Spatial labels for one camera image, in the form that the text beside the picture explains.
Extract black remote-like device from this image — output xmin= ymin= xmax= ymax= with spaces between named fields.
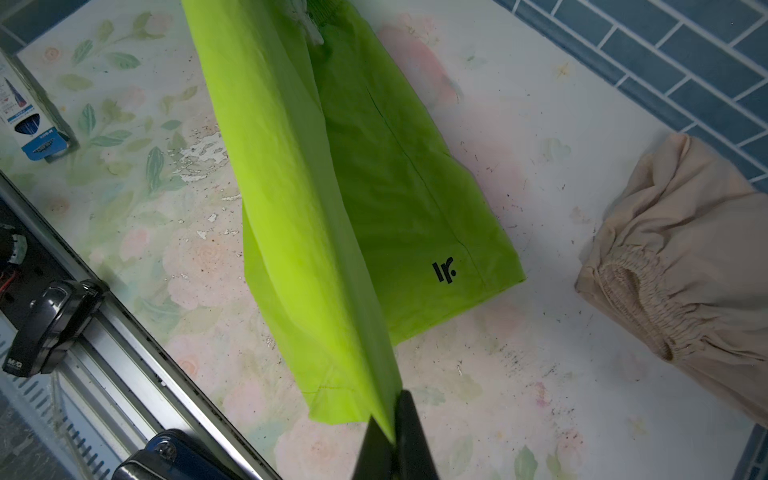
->
xmin=3 ymin=280 xmax=109 ymax=378

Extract lime green shorts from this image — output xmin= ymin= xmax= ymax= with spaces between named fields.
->
xmin=183 ymin=1 xmax=525 ymax=438

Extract aluminium front rail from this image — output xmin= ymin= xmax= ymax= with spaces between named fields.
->
xmin=1 ymin=179 xmax=276 ymax=479

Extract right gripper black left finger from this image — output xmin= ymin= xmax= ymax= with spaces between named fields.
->
xmin=351 ymin=417 xmax=394 ymax=480

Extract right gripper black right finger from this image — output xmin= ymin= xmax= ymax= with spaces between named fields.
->
xmin=394 ymin=390 xmax=439 ymax=480

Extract beige drawstring shorts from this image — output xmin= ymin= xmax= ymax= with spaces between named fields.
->
xmin=575 ymin=134 xmax=767 ymax=425

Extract white blue paper card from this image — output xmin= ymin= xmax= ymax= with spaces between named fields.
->
xmin=1 ymin=51 xmax=79 ymax=163

